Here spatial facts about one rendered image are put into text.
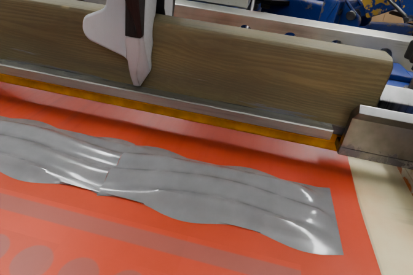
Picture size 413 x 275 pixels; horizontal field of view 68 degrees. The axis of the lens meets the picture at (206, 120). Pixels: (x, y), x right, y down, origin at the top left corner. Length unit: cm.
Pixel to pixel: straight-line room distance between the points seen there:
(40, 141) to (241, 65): 19
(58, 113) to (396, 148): 33
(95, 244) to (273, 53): 19
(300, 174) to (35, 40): 28
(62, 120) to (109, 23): 12
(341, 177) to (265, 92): 11
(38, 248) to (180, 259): 9
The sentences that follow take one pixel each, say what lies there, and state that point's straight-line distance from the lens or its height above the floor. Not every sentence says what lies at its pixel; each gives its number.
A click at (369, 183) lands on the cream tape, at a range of 32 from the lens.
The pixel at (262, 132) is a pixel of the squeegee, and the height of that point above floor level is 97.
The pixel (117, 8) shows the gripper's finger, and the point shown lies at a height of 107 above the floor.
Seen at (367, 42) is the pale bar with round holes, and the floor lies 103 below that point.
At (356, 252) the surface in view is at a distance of 25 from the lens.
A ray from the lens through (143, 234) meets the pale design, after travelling 22.
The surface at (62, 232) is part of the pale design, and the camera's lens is 23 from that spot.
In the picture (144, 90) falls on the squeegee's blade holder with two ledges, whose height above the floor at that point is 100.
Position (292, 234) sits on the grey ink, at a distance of 24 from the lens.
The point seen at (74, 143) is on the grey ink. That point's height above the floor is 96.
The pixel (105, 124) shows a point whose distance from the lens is 33.
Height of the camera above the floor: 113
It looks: 30 degrees down
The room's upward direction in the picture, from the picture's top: 8 degrees clockwise
